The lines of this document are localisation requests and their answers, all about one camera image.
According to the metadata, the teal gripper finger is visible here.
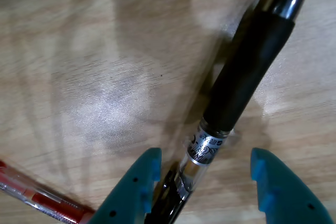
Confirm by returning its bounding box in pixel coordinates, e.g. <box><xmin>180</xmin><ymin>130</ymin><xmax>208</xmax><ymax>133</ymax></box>
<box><xmin>250</xmin><ymin>147</ymin><xmax>335</xmax><ymax>224</ymax></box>
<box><xmin>89</xmin><ymin>147</ymin><xmax>162</xmax><ymax>224</ymax></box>

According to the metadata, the red gel pen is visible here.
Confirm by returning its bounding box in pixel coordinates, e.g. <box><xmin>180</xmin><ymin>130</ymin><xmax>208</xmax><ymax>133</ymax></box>
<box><xmin>0</xmin><ymin>159</ymin><xmax>96</xmax><ymax>224</ymax></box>

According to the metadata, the black grip silver-band pen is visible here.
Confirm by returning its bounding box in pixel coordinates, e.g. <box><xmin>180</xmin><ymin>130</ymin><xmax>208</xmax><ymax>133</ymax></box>
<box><xmin>149</xmin><ymin>0</ymin><xmax>315</xmax><ymax>224</ymax></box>

